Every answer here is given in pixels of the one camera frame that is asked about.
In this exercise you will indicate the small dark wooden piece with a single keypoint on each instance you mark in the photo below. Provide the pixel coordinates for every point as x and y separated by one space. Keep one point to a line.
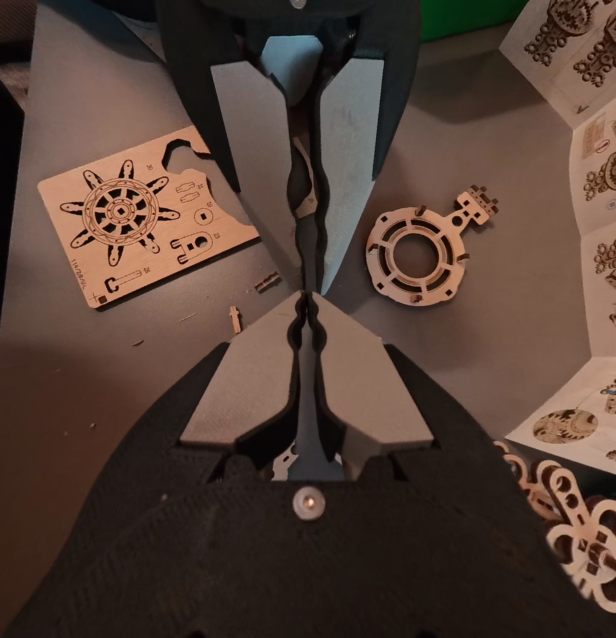
266 282

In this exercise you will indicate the small pale wooden peg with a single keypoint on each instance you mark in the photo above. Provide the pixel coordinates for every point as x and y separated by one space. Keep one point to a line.
234 319

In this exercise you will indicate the folded paper instruction sheet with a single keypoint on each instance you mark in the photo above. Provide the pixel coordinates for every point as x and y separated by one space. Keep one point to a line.
547 74

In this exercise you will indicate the wooden sheet with ship wheel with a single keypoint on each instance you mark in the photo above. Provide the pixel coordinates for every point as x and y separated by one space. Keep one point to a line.
153 264

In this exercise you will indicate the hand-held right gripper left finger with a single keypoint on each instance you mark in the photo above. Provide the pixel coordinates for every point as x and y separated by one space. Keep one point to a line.
238 393

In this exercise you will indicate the green plastic bin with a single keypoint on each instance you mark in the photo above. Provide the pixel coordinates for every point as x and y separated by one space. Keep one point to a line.
467 20

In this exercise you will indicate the small wooden part with holes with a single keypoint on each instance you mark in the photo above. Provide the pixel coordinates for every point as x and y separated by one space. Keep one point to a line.
288 456

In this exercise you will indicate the wooden clover-shaped model assembly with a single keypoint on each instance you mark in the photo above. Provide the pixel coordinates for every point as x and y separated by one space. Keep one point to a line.
572 543

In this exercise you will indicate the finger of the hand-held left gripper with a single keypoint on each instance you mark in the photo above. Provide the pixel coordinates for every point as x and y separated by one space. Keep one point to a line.
253 139
350 139

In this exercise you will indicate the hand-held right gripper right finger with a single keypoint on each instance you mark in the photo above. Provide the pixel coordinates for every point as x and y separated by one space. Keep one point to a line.
373 393

